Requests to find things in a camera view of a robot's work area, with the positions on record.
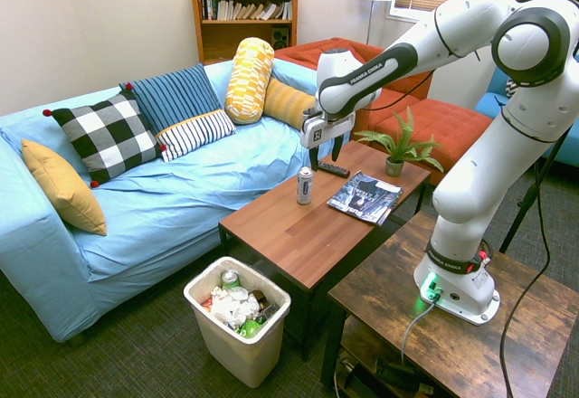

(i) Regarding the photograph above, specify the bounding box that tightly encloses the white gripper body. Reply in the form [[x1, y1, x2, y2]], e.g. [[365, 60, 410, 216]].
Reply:
[[299, 109, 357, 150]]

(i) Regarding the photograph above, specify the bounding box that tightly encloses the silver drink can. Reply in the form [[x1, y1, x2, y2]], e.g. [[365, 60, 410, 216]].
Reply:
[[296, 166, 315, 206]]

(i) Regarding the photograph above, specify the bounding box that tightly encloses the clear plastic bin liner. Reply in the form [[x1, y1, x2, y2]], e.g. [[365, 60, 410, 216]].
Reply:
[[183, 256, 292, 340]]

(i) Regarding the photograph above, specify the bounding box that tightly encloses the bright green plastic trash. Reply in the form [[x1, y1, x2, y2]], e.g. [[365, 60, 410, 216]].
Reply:
[[238, 319, 264, 339]]

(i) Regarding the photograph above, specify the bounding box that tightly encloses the cream plastic trash bin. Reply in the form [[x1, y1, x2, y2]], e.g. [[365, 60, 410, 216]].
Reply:
[[183, 256, 292, 389]]

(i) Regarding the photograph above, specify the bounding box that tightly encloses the black remote control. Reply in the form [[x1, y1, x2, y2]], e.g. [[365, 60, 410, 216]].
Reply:
[[317, 160, 352, 178]]

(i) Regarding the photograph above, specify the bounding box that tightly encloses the mustard striped pillow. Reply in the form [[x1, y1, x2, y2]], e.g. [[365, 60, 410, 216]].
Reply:
[[261, 76, 318, 131]]

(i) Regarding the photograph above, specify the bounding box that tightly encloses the dark cover magazine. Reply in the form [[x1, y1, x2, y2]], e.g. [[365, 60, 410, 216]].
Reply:
[[326, 170, 404, 227]]

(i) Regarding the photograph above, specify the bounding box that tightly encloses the potted green fern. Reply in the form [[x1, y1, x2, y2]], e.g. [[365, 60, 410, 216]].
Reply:
[[353, 106, 445, 178]]

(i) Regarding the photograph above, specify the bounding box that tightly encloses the yellow white patterned bolster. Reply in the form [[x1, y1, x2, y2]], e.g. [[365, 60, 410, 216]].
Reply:
[[223, 36, 276, 126]]

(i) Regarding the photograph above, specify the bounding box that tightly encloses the orange ottoman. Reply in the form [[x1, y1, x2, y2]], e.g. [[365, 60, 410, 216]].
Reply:
[[361, 98, 494, 186]]

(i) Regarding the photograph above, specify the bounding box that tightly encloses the white navy striped pillow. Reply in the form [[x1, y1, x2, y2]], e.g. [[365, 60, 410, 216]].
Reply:
[[155, 108, 237, 164]]

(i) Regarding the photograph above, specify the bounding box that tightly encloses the row of books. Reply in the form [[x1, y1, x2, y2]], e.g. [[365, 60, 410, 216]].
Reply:
[[200, 0, 294, 22]]

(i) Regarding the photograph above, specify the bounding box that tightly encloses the blue striped pillow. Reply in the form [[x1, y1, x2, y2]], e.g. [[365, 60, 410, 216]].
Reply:
[[119, 62, 223, 136]]

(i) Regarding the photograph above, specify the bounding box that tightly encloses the blue armchair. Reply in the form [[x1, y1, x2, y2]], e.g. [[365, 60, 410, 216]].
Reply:
[[474, 49, 579, 168]]

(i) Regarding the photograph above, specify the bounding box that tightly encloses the light blue sofa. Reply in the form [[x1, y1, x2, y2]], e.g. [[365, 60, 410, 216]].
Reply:
[[0, 58, 352, 344]]

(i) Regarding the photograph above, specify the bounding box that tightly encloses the crumpled white tissue paper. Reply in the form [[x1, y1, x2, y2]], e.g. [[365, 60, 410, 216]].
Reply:
[[210, 285, 261, 329]]

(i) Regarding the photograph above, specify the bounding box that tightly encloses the black tripod stand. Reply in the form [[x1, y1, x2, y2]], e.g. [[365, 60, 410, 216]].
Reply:
[[498, 126, 574, 254]]

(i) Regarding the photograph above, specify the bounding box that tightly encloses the black white checkered pillow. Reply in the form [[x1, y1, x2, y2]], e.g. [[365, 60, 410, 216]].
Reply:
[[43, 81, 167, 189]]

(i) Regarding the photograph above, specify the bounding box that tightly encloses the black power adapter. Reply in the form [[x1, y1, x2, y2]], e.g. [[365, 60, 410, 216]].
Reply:
[[375, 356, 435, 394]]

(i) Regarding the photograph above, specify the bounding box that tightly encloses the rustic brown side table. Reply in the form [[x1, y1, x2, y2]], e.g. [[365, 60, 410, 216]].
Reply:
[[319, 210, 579, 398]]

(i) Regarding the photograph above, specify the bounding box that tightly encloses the plain mustard pillow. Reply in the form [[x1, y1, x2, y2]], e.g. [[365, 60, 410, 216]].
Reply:
[[21, 138, 109, 237]]

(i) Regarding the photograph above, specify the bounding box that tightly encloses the wooden coffee table black frame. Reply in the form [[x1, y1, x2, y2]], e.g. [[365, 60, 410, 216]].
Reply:
[[218, 138, 432, 363]]

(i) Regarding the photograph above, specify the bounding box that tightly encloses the grey base cable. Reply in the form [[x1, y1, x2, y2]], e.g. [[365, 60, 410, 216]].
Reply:
[[400, 300, 439, 367]]

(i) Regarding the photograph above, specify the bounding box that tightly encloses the long black cable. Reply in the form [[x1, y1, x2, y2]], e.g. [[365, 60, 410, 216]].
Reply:
[[499, 135, 554, 398]]

